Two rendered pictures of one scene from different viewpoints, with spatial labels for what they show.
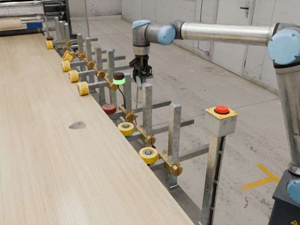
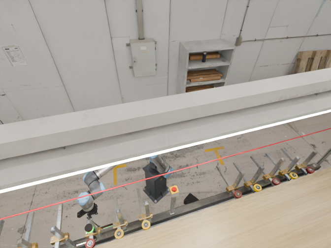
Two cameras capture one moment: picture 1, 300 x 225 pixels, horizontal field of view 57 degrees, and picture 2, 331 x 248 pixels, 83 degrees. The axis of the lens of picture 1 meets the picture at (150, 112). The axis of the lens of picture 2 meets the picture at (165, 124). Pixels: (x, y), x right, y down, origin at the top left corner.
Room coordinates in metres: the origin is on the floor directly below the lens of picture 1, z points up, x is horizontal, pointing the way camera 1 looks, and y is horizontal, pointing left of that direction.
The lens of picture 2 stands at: (0.72, 0.59, 2.78)
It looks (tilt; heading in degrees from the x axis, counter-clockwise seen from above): 43 degrees down; 279
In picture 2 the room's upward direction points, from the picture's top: 1 degrees clockwise
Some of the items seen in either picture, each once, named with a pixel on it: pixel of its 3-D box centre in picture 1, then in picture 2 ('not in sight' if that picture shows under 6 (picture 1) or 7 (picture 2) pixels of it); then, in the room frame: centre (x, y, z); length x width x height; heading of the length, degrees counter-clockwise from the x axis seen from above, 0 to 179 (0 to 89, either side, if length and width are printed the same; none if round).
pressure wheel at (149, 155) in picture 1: (148, 161); (146, 226); (0.97, 0.01, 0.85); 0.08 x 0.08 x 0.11
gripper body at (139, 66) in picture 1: (142, 64); (91, 209); (1.43, 0.04, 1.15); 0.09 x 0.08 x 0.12; 27
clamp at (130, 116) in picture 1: (126, 113); (93, 232); (1.44, 0.14, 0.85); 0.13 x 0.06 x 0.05; 27
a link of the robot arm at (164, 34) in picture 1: (161, 34); (96, 189); (1.38, -0.05, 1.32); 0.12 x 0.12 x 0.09; 54
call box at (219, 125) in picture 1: (220, 122); (174, 191); (0.75, -0.22, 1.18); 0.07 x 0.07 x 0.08; 27
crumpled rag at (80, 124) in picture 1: (77, 123); not in sight; (1.21, 0.37, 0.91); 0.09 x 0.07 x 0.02; 111
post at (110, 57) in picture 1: (112, 85); (63, 237); (1.65, 0.24, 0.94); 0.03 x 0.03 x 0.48; 27
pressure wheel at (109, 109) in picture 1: (109, 114); (91, 245); (1.42, 0.24, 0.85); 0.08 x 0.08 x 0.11
